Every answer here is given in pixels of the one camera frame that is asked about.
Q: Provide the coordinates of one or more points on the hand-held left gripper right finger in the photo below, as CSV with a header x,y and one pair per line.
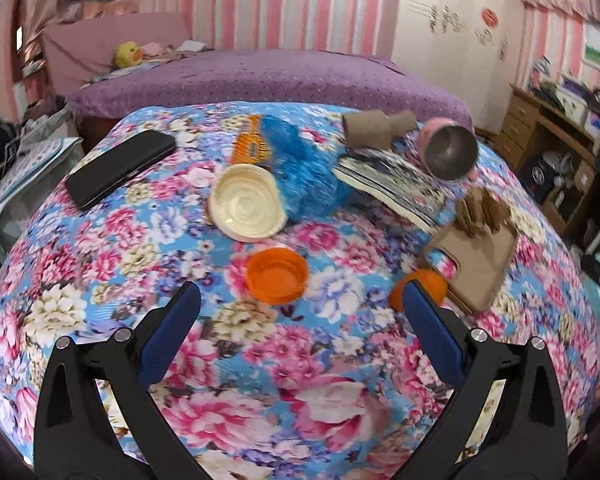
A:
x,y
430,325

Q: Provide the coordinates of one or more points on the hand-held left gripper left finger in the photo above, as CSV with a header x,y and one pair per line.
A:
x,y
172,325

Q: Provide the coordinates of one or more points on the blue plastic bag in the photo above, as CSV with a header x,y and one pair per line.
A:
x,y
305,170

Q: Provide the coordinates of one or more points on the orange fruit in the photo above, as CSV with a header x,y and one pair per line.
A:
x,y
434,282

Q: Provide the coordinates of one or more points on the flat brown cardboard box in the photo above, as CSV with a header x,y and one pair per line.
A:
x,y
485,265

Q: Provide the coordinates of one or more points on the orange plastic lid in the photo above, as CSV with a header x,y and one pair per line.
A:
x,y
275,277

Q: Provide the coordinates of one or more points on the crumpled cardboard piece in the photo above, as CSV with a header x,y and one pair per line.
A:
x,y
482,210

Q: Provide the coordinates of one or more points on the black and white book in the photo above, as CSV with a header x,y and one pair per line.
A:
x,y
395,180

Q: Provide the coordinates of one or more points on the phone case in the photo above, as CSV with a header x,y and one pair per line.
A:
x,y
115,167

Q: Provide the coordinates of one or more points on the pink cup with metal inside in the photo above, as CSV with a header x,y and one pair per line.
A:
x,y
450,152

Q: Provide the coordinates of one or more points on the orange snack wrapper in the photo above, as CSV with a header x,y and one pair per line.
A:
x,y
250,145

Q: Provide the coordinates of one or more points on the cardboard tube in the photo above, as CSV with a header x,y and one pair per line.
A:
x,y
404,121
367,130

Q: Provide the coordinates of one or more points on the patterned light cloth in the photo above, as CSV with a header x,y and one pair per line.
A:
x,y
35,165

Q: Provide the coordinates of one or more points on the wooden desk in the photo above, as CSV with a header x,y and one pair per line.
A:
x,y
522,115

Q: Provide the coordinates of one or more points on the bed with purple cover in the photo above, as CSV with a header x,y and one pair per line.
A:
x,y
290,80

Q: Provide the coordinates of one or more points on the yellow duck plush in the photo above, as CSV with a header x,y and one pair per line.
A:
x,y
127,55

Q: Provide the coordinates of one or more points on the clothes heap on bed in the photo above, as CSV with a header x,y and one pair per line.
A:
x,y
180,49

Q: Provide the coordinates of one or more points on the pink covered headboard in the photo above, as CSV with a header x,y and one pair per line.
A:
x,y
85,50

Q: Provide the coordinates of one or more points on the white wardrobe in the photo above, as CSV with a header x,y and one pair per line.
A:
x,y
455,10

